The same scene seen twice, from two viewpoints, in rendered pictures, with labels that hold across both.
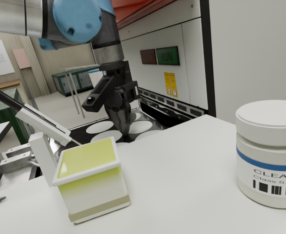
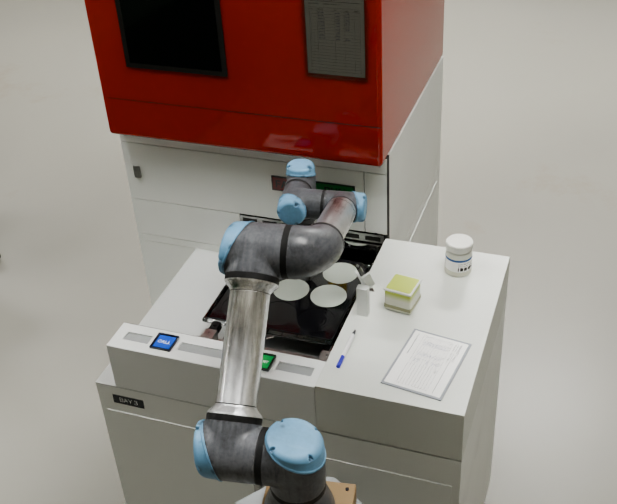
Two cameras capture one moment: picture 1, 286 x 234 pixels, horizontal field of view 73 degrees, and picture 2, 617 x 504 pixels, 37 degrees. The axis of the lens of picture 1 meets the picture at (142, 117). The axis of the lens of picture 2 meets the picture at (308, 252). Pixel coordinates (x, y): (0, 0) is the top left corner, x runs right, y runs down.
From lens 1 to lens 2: 2.24 m
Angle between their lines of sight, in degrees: 46
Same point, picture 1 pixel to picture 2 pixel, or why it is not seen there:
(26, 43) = not seen: outside the picture
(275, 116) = (462, 243)
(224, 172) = (438, 271)
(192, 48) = (375, 191)
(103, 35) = not seen: hidden behind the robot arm
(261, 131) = (461, 250)
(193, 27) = (379, 179)
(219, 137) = (416, 254)
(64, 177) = (411, 292)
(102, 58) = not seen: hidden behind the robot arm
